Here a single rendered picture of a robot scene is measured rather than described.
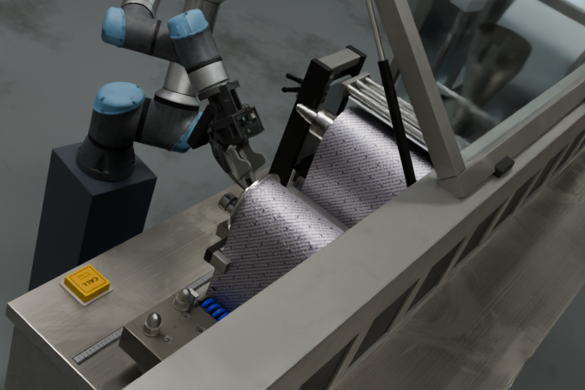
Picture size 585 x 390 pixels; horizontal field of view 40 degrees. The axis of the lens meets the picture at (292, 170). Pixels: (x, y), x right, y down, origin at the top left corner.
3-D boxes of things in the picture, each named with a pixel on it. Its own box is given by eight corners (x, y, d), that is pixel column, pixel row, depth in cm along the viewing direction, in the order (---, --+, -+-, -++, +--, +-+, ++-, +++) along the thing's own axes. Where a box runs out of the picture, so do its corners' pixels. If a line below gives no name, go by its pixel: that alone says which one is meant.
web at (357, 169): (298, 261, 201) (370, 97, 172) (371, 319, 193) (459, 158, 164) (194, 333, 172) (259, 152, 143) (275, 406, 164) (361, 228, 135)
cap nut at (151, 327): (151, 319, 155) (156, 304, 152) (164, 331, 154) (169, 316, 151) (137, 328, 152) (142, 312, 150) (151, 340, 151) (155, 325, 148)
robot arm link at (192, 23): (199, 11, 159) (203, 3, 151) (221, 62, 160) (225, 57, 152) (163, 25, 158) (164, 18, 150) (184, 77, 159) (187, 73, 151)
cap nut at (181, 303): (181, 295, 162) (185, 279, 160) (193, 305, 161) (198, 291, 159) (168, 303, 160) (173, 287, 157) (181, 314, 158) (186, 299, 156)
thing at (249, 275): (207, 296, 166) (231, 231, 155) (292, 368, 158) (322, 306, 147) (206, 297, 166) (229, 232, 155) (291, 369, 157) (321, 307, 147)
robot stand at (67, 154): (15, 365, 257) (51, 148, 206) (70, 341, 271) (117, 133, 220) (46, 411, 248) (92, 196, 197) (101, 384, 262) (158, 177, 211)
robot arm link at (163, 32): (161, 23, 169) (162, 16, 158) (212, 38, 171) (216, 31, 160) (151, 59, 169) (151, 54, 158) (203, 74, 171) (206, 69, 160)
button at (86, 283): (88, 271, 177) (90, 263, 176) (109, 290, 175) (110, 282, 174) (63, 284, 172) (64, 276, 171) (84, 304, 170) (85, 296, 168)
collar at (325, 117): (321, 128, 177) (331, 104, 174) (342, 143, 175) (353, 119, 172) (305, 136, 172) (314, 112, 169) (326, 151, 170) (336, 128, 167)
